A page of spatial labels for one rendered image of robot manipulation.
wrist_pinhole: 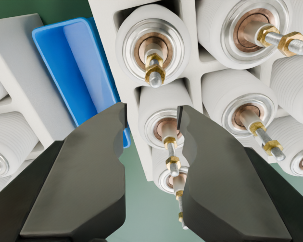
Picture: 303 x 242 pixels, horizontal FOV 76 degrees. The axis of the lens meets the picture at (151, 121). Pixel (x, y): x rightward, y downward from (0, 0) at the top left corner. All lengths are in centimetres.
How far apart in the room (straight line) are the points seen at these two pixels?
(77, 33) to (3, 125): 25
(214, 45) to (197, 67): 8
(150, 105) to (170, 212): 71
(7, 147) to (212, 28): 36
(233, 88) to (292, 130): 17
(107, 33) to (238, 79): 21
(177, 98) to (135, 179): 52
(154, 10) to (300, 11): 18
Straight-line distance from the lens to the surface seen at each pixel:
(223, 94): 30
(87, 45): 52
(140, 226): 103
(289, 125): 44
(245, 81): 31
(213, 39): 26
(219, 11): 26
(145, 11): 25
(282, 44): 21
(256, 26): 25
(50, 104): 47
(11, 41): 44
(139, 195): 84
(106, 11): 32
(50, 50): 46
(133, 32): 25
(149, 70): 17
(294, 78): 37
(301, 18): 33
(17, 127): 44
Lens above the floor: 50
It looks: 57 degrees down
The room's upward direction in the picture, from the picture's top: 179 degrees clockwise
